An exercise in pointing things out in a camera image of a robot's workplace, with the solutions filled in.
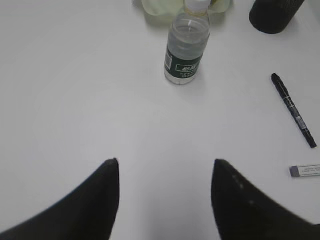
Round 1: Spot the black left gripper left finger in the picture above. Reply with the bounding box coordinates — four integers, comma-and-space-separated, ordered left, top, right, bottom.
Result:
0, 158, 120, 240

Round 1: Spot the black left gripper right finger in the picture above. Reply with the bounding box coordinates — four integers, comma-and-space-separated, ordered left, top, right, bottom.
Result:
211, 159, 320, 240

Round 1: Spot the black marker pen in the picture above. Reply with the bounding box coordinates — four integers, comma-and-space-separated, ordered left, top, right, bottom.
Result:
271, 73, 317, 149

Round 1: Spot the clear water bottle green label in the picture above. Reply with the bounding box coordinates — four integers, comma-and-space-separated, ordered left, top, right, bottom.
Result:
164, 0, 211, 85

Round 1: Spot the grey white eraser lower left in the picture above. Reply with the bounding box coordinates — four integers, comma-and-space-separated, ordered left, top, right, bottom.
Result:
289, 164, 320, 178

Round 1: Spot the black mesh pen holder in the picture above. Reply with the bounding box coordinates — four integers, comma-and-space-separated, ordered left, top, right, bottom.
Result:
249, 0, 305, 35

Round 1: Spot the pale green wavy plate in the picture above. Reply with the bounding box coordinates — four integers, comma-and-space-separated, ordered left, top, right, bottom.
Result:
141, 0, 232, 17

